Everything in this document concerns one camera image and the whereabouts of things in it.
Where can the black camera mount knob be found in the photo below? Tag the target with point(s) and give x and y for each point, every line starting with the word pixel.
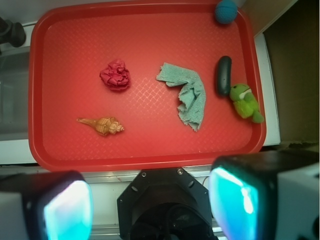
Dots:
pixel 12 33

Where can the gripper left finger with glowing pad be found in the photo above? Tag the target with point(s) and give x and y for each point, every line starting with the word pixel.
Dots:
pixel 45 206

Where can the green plush android toy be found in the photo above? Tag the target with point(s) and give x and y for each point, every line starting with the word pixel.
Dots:
pixel 245 103

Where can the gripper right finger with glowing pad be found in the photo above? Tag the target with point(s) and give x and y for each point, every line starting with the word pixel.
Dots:
pixel 270 195

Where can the black oblong capsule object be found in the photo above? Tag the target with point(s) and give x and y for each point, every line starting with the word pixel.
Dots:
pixel 223 76

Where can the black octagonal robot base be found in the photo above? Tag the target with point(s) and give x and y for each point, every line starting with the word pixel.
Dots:
pixel 165 204

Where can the teal cloth rag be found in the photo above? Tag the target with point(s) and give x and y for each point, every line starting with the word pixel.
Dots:
pixel 192 95

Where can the blue textured ball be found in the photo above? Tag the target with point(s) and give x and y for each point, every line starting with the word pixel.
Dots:
pixel 226 12

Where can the crumpled red paper ball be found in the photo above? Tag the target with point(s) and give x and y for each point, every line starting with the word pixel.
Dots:
pixel 116 76

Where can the red plastic tray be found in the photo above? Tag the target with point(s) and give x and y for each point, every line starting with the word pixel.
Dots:
pixel 71 45

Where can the orange spiral sea shell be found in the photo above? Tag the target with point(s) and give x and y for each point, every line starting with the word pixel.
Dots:
pixel 103 126

